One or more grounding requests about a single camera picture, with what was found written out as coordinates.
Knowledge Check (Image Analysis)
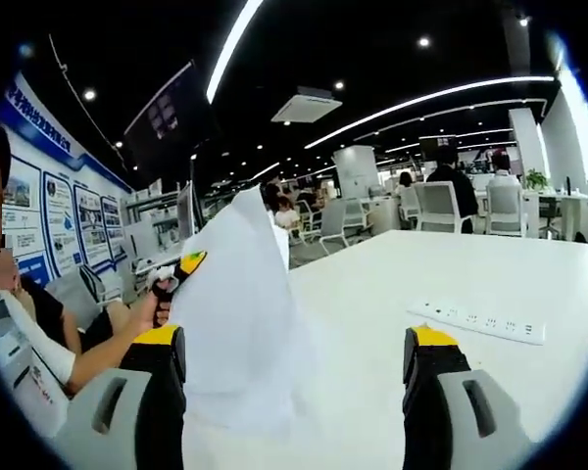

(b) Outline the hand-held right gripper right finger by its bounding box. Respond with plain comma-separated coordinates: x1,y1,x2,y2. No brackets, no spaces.
401,324,538,470

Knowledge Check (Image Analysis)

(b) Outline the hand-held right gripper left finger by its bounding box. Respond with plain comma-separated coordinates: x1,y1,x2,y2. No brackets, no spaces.
67,323,188,470

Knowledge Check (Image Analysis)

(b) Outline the person's left hand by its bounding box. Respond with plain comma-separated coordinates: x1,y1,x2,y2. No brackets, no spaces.
135,277,178,332

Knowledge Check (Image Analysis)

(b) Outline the white framed computer monitor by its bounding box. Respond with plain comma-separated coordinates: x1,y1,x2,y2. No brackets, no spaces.
175,179,198,242

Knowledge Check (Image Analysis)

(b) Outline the white table socket panel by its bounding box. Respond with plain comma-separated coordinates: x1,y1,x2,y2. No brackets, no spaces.
405,300,547,347

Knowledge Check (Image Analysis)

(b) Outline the white grey chest device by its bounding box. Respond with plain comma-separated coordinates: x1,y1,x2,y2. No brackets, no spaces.
0,312,36,396

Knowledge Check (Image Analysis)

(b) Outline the group of white office chairs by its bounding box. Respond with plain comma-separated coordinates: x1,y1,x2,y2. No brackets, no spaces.
296,179,531,257

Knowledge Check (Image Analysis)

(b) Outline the white office column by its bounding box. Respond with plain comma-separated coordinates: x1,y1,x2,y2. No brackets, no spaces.
508,107,551,187
331,145,379,200

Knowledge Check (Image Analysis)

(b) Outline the ceiling air conditioner vent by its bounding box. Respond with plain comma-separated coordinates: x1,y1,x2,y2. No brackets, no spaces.
269,85,345,124

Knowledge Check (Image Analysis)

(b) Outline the wide curved ceiling light strip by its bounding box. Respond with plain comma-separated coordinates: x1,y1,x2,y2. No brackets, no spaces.
204,0,267,105

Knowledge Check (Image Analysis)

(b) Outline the green potted plant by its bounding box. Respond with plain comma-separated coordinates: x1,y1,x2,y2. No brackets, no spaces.
524,168,551,192

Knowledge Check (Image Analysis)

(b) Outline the thin curved ceiling light strip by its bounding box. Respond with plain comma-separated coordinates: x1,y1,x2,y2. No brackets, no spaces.
303,74,556,150

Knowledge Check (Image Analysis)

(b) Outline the blue white wall display board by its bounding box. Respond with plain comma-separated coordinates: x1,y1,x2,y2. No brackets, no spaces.
0,71,134,298

